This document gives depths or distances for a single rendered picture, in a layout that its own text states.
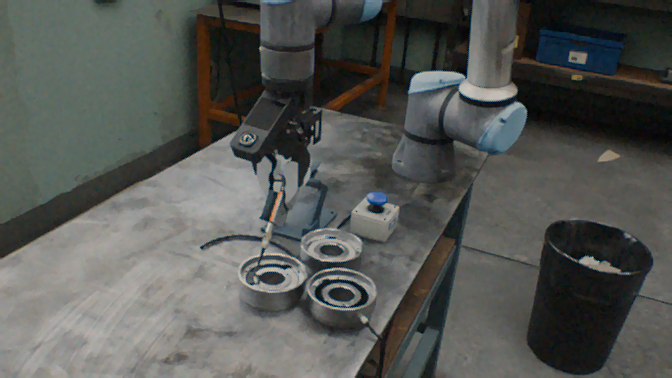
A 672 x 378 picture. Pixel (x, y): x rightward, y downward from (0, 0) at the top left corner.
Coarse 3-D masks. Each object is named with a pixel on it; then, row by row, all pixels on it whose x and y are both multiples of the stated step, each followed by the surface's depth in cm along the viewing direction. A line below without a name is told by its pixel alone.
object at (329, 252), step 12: (312, 240) 105; (348, 240) 106; (360, 240) 104; (300, 252) 102; (324, 252) 105; (336, 252) 105; (360, 252) 101; (312, 264) 99; (324, 264) 98; (336, 264) 98; (348, 264) 99; (360, 264) 102
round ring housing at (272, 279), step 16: (256, 256) 97; (272, 256) 98; (288, 256) 98; (240, 272) 94; (272, 272) 96; (304, 272) 94; (240, 288) 92; (256, 288) 89; (272, 288) 92; (288, 288) 90; (304, 288) 93; (256, 304) 91; (272, 304) 90; (288, 304) 92
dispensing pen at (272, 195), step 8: (272, 192) 94; (272, 200) 94; (264, 208) 94; (272, 208) 94; (264, 216) 94; (272, 224) 95; (272, 232) 95; (264, 240) 95; (264, 248) 94; (256, 272) 94
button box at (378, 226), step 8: (360, 208) 114; (368, 208) 113; (384, 208) 114; (392, 208) 115; (352, 216) 112; (360, 216) 112; (368, 216) 111; (376, 216) 112; (384, 216) 112; (392, 216) 113; (352, 224) 113; (360, 224) 112; (368, 224) 112; (376, 224) 111; (384, 224) 110; (392, 224) 114; (352, 232) 114; (360, 232) 113; (368, 232) 112; (376, 232) 112; (384, 232) 111; (392, 232) 116; (376, 240) 112; (384, 240) 112
